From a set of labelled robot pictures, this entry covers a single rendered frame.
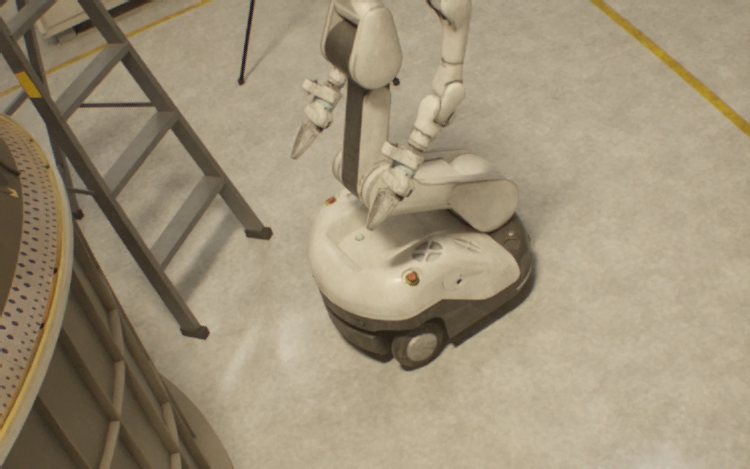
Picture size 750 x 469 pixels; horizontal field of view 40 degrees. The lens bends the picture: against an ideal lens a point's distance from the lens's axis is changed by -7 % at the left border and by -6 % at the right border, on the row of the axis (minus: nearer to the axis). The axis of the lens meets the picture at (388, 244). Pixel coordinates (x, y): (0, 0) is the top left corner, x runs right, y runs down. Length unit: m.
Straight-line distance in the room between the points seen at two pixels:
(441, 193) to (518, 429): 0.74
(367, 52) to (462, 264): 0.72
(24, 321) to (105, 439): 0.41
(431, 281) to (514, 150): 1.05
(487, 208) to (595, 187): 0.62
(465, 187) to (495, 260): 0.24
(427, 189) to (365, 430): 0.74
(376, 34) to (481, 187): 0.68
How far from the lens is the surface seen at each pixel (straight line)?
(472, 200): 3.38
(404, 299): 3.22
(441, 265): 3.23
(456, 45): 2.90
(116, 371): 2.68
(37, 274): 2.37
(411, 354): 3.37
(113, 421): 2.57
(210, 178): 3.95
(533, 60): 4.62
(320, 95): 3.32
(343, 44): 3.01
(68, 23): 5.96
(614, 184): 3.93
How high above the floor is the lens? 2.55
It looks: 41 degrees down
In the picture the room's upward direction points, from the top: 17 degrees counter-clockwise
